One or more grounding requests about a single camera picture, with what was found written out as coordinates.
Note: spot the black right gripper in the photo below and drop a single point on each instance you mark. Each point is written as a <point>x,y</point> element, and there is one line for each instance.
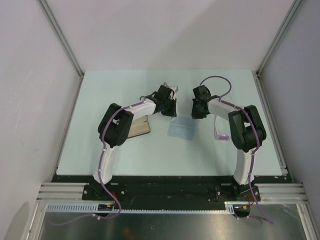
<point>194,114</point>

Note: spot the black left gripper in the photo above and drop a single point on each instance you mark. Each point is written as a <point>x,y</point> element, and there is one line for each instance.
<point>172,113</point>

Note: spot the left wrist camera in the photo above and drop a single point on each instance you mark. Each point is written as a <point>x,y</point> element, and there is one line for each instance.
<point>174,91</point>

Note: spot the aluminium rail right edge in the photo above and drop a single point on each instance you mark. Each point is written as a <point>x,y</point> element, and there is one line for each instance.
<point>271,125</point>

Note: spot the left aluminium frame post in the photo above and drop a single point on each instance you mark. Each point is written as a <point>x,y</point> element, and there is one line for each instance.
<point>57,30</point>

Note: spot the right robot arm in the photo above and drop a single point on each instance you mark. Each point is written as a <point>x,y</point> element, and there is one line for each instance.
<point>247,134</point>

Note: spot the right aluminium frame post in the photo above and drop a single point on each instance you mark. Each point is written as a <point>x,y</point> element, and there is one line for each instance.
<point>280,34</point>

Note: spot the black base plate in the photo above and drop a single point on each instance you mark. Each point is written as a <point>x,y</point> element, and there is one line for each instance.
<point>173,193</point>

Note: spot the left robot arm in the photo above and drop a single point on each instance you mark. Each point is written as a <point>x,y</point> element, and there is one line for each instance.
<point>116,124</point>

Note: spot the dark green glasses case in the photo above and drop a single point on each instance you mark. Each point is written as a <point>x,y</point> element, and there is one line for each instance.
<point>139,127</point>

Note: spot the aluminium frame post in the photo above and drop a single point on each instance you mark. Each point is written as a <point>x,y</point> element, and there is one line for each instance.
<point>280,34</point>
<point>57,30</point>

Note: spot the front aluminium crossbar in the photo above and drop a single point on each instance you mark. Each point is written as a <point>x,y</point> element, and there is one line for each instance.
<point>271,193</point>

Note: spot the light blue cleaning cloth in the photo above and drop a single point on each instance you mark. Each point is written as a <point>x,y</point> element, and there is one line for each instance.
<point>182,128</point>

